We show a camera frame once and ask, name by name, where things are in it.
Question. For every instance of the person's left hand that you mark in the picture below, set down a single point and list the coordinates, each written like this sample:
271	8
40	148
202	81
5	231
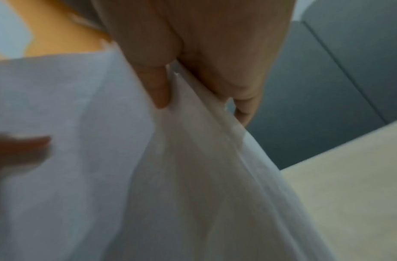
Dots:
14	150

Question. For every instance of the person's right hand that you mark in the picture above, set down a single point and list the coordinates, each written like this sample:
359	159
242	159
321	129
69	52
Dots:
224	38

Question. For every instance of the pile of white papers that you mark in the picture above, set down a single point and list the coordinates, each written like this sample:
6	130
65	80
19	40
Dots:
153	191

